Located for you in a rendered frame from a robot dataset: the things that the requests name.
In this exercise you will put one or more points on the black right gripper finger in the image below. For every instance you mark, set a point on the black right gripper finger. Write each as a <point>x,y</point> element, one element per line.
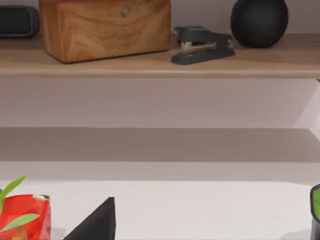
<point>102,222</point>

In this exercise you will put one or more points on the wooden box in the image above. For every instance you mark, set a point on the wooden box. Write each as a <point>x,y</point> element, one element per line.
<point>105,30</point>

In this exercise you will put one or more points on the wooden shelf board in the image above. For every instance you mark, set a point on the wooden shelf board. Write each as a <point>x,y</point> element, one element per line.
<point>250,65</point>

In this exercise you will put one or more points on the dark grey oblong speaker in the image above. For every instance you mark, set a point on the dark grey oblong speaker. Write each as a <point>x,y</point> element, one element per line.
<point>17,21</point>

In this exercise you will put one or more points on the black round speaker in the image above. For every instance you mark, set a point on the black round speaker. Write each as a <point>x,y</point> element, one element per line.
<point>259,22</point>

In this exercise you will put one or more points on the black stapler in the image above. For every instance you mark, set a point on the black stapler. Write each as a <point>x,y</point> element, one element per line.
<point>200,48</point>

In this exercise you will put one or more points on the black pot with green plant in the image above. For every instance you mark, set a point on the black pot with green plant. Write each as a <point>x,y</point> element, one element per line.
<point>315,212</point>

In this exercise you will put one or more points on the red plant pot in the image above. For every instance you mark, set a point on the red plant pot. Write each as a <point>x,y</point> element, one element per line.
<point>23,217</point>

